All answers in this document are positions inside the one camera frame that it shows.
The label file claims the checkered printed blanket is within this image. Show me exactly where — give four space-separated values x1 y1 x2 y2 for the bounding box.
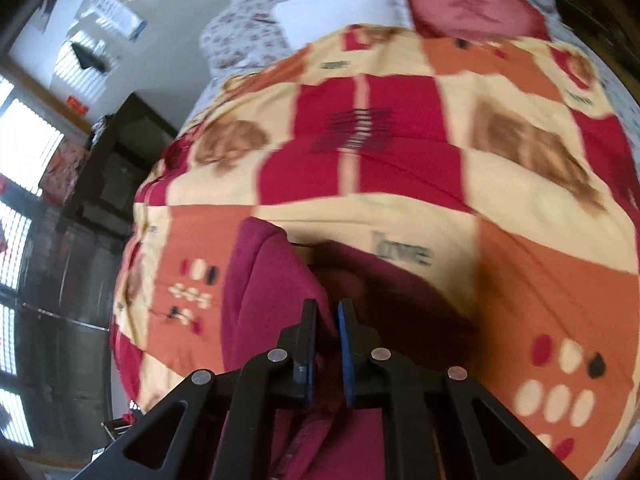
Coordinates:
107 22 640 480

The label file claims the maroon knit sweater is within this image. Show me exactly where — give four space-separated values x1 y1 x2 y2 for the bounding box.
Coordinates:
220 217 482 480

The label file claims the wall calendar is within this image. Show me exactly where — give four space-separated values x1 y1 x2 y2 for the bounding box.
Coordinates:
92 0 147 42

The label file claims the white pillow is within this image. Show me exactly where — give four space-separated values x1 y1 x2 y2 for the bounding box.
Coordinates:
272 0 416 45

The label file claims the red heart cushion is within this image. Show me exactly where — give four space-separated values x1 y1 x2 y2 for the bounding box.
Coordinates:
402 0 554 42

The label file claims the grey floral quilt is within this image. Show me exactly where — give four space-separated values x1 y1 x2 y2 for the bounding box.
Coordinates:
197 0 640 128

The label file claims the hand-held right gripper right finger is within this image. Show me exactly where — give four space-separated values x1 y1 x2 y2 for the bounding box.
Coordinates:
336 300 581 480

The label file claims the dark carved wooden dresser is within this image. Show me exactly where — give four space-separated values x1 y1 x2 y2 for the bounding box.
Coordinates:
529 0 640 83

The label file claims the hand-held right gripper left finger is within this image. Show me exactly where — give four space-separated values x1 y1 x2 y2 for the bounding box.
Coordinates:
75 299 319 480

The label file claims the dark hanging cloth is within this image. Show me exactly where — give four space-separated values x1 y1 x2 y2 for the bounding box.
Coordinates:
69 40 109 74

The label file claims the red patterned cloth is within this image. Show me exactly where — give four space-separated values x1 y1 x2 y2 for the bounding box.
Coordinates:
39 139 87 207

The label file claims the dark wooden cabinet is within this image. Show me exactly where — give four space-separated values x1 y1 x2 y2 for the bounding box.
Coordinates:
54 92 179 237

